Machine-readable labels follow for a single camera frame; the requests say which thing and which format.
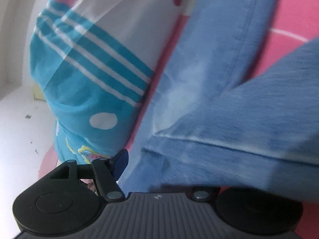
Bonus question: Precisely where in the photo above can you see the blue and pink floral quilt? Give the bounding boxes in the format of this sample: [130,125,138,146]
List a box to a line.
[29,0,207,165]

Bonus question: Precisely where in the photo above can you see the blue jeans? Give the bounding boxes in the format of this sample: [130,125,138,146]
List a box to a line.
[117,0,319,200]

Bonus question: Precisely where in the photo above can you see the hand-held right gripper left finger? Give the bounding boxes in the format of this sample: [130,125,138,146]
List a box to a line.
[50,149,129,202]

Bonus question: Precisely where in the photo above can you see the pink floral bed blanket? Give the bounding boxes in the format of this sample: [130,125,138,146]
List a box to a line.
[123,0,319,239]

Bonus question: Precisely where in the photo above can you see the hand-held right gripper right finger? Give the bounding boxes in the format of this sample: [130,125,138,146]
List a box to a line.
[191,187,221,201]

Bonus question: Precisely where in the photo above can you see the pink and white headboard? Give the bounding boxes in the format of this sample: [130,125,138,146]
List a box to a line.
[38,147,61,180]

